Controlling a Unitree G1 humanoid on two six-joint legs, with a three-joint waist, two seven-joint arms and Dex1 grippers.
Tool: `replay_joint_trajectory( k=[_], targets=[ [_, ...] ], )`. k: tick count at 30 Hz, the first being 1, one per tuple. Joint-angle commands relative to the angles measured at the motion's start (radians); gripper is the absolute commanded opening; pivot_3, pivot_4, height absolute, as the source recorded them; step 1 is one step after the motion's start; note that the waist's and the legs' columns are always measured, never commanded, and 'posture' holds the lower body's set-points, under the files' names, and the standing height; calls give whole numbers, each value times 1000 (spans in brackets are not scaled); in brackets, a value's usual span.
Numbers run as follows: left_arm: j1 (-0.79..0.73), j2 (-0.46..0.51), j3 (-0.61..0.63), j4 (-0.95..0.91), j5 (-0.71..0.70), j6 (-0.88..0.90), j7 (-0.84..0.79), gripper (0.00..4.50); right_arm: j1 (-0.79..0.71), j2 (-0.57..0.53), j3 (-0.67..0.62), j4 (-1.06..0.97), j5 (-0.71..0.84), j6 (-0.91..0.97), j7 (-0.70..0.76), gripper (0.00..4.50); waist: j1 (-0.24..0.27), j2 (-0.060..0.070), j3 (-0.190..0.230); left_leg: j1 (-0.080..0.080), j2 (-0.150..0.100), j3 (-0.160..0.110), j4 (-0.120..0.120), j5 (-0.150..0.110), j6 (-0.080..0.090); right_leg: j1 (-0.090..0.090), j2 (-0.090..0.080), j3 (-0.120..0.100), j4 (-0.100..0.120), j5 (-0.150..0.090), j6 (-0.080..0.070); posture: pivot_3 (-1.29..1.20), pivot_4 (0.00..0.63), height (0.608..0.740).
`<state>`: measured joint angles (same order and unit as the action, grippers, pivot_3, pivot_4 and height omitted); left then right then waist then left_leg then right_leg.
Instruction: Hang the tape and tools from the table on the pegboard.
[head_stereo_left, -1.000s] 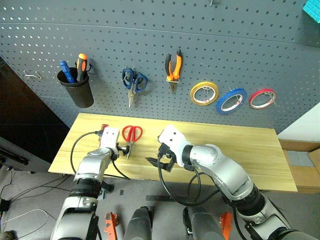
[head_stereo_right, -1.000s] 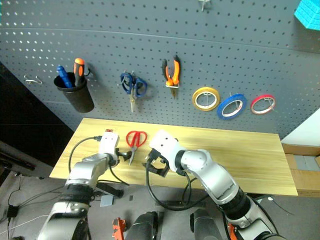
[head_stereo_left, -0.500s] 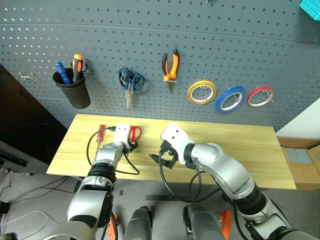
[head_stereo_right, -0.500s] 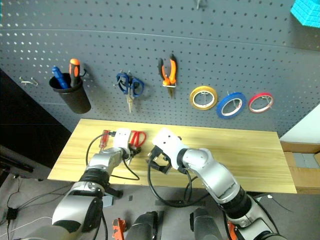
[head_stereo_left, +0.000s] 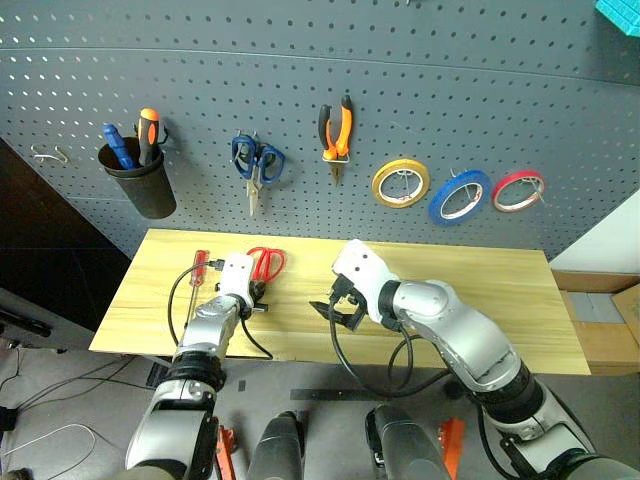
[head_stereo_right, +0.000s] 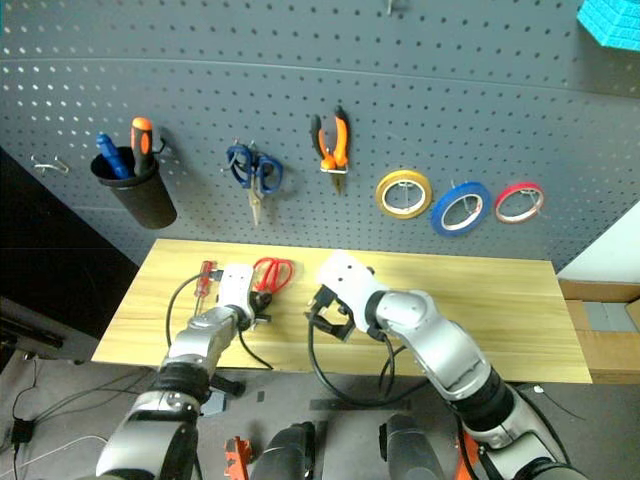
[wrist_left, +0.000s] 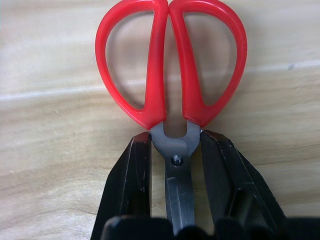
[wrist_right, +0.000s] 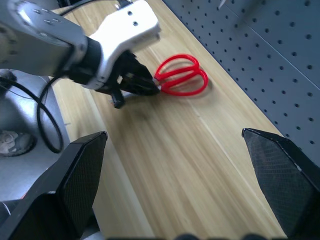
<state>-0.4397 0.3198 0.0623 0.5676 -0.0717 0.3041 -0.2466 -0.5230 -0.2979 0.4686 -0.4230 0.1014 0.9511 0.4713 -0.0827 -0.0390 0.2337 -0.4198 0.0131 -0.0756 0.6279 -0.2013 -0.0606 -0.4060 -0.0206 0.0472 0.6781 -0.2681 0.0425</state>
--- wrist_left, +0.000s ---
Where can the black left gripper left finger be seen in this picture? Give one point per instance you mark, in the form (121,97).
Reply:
(130,180)

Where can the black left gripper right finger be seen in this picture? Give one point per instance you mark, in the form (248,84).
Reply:
(232,180)

